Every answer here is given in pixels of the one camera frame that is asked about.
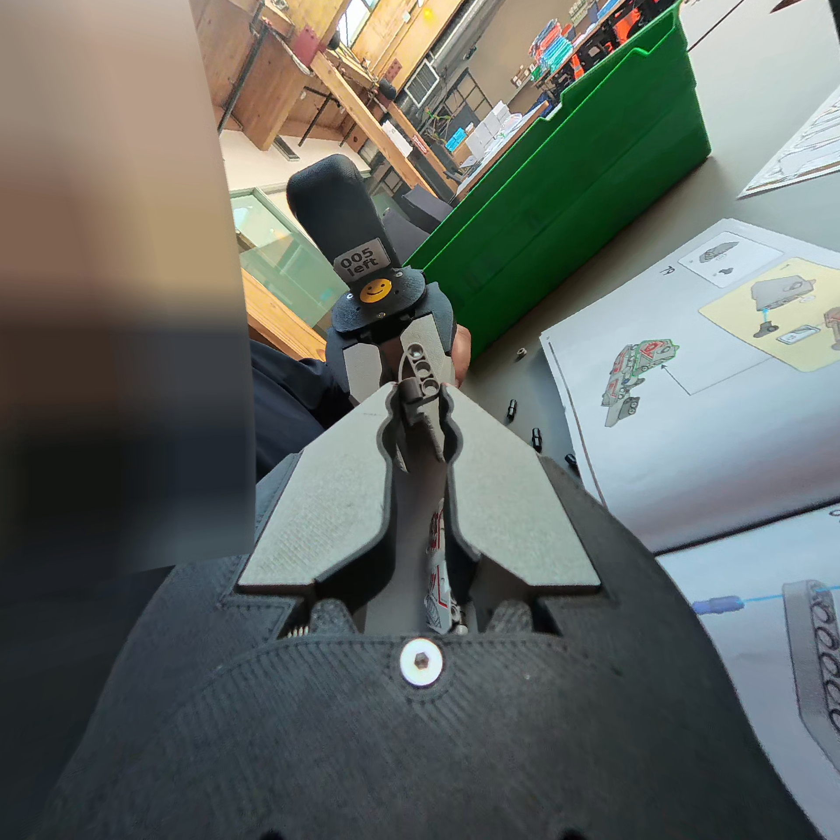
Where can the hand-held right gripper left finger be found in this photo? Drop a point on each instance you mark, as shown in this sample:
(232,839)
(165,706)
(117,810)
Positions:
(328,505)

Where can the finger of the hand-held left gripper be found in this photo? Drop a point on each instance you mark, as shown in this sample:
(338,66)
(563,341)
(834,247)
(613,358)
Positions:
(367,374)
(441,341)

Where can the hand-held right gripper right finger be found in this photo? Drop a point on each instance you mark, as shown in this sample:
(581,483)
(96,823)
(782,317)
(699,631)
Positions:
(518,512)

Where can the grey curved lego panel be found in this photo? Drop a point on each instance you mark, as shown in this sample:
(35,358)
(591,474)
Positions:
(420,420)

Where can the grey red-printed lego assembly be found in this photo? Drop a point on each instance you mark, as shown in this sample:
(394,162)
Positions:
(438,590)

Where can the lego instruction booklet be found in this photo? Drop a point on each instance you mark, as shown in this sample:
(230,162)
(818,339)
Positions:
(656,459)

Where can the person's left hand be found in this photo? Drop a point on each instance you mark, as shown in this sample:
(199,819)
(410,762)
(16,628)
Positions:
(463,358)

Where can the person's dark clothed body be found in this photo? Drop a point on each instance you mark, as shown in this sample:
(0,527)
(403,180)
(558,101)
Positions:
(289,407)

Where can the stack of white boxes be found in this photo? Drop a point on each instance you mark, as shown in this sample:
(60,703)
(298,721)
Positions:
(495,124)

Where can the green plastic bin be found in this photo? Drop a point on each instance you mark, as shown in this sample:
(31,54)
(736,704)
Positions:
(558,197)

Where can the stack of colourful packets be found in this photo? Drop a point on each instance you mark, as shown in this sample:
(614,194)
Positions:
(551,46)

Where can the white sticker sheet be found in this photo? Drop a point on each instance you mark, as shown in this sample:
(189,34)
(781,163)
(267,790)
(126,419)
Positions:
(800,151)

